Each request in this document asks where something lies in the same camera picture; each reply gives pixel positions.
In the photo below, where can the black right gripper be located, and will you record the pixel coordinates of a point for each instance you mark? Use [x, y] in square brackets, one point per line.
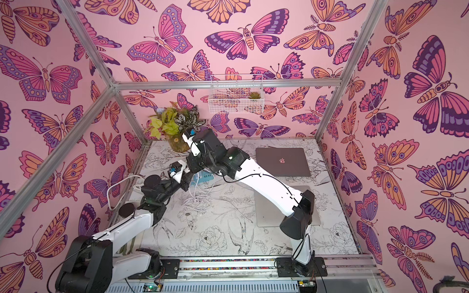
[203, 138]

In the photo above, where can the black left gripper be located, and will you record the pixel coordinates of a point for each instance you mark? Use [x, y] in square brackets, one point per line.
[185, 184]

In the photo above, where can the teal power strip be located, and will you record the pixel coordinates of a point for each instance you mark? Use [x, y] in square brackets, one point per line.
[202, 177]

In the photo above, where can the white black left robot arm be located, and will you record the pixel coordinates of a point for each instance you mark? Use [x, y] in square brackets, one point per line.
[91, 264]

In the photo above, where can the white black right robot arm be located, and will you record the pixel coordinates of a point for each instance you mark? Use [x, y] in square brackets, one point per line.
[234, 165]

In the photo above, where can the dark grey laptop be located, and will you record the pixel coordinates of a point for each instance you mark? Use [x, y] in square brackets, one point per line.
[283, 162]

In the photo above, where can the glass vase with plants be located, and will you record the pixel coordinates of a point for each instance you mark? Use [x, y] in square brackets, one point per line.
[170, 123]

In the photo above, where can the small green succulent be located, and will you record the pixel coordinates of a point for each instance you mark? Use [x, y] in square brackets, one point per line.
[254, 95]

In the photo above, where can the black cylindrical speaker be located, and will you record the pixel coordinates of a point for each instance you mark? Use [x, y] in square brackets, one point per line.
[126, 210]

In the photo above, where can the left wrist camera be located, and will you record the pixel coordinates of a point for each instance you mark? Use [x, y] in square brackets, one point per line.
[176, 167]

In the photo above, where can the white wire basket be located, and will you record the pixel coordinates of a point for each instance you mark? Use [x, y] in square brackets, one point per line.
[230, 93]

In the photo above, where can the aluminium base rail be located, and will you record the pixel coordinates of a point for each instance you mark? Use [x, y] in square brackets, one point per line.
[259, 274]

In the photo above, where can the aluminium frame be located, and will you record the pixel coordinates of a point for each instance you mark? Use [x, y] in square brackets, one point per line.
[114, 90]

